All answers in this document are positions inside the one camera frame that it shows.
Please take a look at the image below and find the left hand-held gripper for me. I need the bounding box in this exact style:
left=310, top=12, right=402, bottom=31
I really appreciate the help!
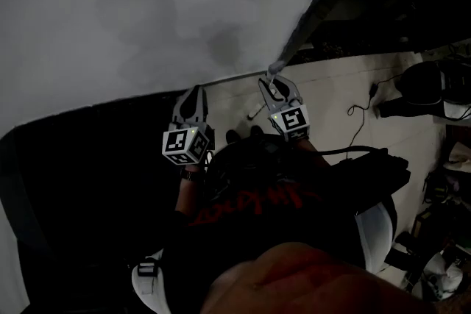
left=162, top=85, right=216, bottom=167

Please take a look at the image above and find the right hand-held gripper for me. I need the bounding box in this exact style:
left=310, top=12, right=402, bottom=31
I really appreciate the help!
left=257, top=76, right=313, bottom=143

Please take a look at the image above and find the person's left forearm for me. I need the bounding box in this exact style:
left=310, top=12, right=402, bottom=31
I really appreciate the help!
left=174, top=162, right=205, bottom=215

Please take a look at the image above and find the person's right forearm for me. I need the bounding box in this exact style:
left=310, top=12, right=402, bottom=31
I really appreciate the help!
left=292, top=138, right=330, bottom=168

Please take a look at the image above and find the black skirting board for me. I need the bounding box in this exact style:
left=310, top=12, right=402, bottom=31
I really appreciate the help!
left=200, top=70, right=268, bottom=89

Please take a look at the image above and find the black wrist watch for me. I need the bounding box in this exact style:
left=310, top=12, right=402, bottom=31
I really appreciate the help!
left=180, top=168, right=202, bottom=182

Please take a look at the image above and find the person's black bag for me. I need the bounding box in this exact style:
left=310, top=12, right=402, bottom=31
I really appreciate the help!
left=323, top=147, right=412, bottom=213

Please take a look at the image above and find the person's black red-print shirt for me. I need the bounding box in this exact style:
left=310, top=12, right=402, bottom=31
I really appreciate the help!
left=161, top=172, right=398, bottom=314

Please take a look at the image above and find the beige cloth bag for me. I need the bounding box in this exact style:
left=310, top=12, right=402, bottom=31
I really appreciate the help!
left=443, top=141, right=471, bottom=174

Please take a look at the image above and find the person's face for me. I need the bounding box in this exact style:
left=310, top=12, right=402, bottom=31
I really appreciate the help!
left=200, top=241, right=442, bottom=314

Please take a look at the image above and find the dark wooden crate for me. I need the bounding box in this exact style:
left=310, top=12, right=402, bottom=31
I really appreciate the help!
left=410, top=204, right=456, bottom=243

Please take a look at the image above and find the white plastic bag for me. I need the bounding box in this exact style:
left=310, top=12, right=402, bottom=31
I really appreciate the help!
left=411, top=249, right=465, bottom=302

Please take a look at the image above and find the thin black floor cable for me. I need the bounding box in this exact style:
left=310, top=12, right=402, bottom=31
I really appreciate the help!
left=347, top=71, right=404, bottom=150

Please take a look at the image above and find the thick black cable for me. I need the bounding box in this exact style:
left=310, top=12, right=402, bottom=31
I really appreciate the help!
left=312, top=145, right=389, bottom=158

